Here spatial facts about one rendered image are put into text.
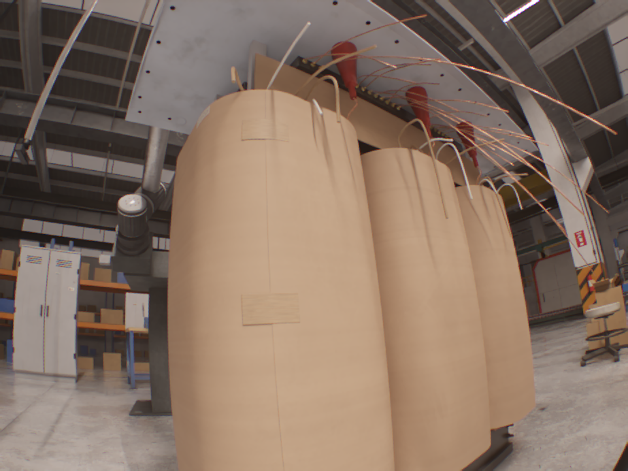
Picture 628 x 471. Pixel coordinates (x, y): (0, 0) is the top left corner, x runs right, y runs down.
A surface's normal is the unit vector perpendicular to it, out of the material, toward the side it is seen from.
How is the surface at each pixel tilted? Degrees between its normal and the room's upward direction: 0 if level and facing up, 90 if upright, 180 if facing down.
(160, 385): 90
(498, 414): 90
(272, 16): 180
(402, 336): 90
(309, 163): 90
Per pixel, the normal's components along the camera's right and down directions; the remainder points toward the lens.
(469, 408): 0.58, -0.30
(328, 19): 0.07, 0.95
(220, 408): -0.40, -0.26
